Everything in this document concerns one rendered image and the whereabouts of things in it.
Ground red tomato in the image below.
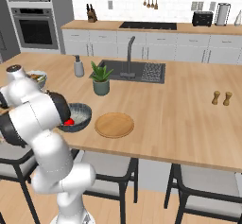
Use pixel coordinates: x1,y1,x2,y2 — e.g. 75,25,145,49
63,117,76,127

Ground pale bowl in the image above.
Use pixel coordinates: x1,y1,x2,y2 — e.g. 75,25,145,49
26,70,48,91

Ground grey fridge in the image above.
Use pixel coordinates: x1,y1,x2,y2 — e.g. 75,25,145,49
0,0,22,63

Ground round wooden board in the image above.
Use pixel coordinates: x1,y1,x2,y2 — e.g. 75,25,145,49
94,112,136,140

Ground green plant in grey pot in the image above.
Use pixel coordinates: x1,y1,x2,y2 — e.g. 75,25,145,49
89,60,114,96

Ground dark grey sink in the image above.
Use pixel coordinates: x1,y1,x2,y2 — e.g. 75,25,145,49
89,59,166,85

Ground dark grey plate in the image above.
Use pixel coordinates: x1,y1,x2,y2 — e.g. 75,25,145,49
57,102,94,133

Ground dark grey tap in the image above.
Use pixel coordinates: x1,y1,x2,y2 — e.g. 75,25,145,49
119,35,137,78

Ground grey soap dispenser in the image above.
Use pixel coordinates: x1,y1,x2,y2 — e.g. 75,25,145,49
73,54,85,78

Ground black stool with grey seat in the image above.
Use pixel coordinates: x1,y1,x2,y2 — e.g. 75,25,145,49
163,163,242,224
0,144,80,224
71,150,140,224

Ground white lower cupboard run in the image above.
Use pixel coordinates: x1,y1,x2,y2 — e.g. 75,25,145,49
61,28,242,66

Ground black hob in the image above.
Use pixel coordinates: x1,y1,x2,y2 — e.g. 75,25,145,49
118,21,178,31

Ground wooden knife block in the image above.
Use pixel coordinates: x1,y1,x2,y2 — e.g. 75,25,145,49
85,3,98,24

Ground wooden salt shaker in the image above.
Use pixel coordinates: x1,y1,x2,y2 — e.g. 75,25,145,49
211,90,221,106

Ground wooden pepper shaker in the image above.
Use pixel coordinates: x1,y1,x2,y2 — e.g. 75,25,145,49
222,91,233,107

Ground black toaster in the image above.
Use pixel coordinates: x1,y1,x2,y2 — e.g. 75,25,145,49
191,10,215,27

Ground pale cone-shaped object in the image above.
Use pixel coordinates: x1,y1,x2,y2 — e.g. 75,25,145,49
233,9,242,27

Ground steel wall oven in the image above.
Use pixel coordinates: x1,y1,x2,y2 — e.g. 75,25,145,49
10,7,61,50

